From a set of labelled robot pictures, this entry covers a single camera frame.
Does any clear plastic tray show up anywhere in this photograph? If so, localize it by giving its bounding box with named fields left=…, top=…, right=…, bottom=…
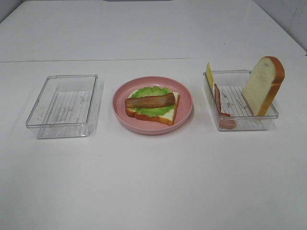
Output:
left=25, top=74, right=103, bottom=139
left=203, top=70, right=279, bottom=131

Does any brown bacon strip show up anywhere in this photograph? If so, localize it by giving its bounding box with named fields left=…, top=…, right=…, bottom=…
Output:
left=125, top=92, right=176, bottom=108

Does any bread slice in right tray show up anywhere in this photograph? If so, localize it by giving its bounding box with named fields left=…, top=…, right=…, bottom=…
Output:
left=242, top=56, right=285, bottom=116

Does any yellow cheese slice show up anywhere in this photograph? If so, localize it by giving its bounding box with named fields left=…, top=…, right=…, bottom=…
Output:
left=206, top=62, right=214, bottom=91

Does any green lettuce leaf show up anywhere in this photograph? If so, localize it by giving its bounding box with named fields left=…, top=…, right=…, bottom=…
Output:
left=127, top=86, right=179, bottom=118

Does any left clear plastic tray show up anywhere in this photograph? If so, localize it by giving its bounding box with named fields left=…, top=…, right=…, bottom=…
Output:
left=25, top=74, right=103, bottom=139

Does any pink bacon strip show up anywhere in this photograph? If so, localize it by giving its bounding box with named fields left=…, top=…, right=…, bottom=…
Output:
left=214, top=83, right=236, bottom=130

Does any bread slice from tray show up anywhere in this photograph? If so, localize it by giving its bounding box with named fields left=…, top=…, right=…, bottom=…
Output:
left=125, top=87, right=180, bottom=126

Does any right clear plastic tray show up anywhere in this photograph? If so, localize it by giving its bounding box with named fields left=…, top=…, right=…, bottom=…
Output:
left=203, top=70, right=279, bottom=131

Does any pink round plate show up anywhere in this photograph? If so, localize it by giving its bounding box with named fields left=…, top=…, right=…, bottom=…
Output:
left=112, top=76, right=193, bottom=135

